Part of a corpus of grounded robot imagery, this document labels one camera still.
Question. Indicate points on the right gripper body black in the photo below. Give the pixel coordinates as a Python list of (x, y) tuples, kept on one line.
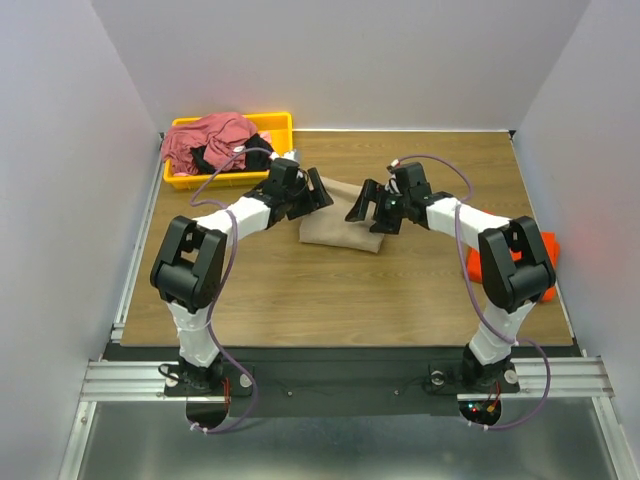
[(379, 210)]

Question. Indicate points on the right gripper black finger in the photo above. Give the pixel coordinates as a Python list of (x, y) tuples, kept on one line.
[(386, 217), (368, 194)]

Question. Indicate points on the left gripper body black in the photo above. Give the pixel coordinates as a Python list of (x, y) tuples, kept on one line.
[(294, 199)]

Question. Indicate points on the beige t shirt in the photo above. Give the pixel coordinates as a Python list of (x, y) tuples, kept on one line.
[(328, 227)]

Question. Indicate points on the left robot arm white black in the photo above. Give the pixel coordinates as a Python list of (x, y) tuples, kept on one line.
[(196, 257)]

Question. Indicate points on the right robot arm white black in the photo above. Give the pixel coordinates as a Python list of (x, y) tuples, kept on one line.
[(515, 266)]

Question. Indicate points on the black t shirt in bin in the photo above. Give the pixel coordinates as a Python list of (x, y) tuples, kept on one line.
[(218, 158)]

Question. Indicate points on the yellow plastic bin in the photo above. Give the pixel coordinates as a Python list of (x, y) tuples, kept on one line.
[(279, 124)]

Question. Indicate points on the pink t shirt in bin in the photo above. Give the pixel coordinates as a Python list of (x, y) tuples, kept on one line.
[(219, 134)]

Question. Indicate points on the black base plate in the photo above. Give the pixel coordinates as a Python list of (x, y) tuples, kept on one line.
[(343, 381)]

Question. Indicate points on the aluminium frame rail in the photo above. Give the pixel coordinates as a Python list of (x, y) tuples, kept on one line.
[(121, 374)]

